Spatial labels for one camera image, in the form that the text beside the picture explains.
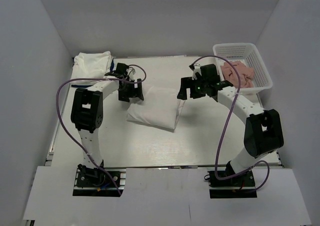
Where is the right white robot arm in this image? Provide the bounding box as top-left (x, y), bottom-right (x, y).
top-left (177, 64), bottom-right (284, 185)

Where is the folded white t-shirt stack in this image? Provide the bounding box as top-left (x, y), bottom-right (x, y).
top-left (71, 51), bottom-right (114, 79)

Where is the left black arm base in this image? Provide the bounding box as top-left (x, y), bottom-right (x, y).
top-left (72, 164), bottom-right (126, 197)

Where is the white Coca-Cola print t-shirt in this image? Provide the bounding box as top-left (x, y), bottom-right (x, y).
top-left (126, 84), bottom-right (185, 131)

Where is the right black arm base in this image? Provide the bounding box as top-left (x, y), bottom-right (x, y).
top-left (204, 171), bottom-right (257, 199)

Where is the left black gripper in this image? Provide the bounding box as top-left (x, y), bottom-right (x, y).
top-left (118, 78), bottom-right (144, 102)

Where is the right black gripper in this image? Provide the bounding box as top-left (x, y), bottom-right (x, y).
top-left (177, 76), bottom-right (209, 100)

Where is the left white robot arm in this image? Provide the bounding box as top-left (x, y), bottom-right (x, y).
top-left (70, 63), bottom-right (146, 185)

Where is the white plastic basket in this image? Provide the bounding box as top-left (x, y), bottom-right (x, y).
top-left (213, 43), bottom-right (273, 94)

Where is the pink cloth in basket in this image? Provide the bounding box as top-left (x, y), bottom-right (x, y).
top-left (220, 61), bottom-right (255, 88)

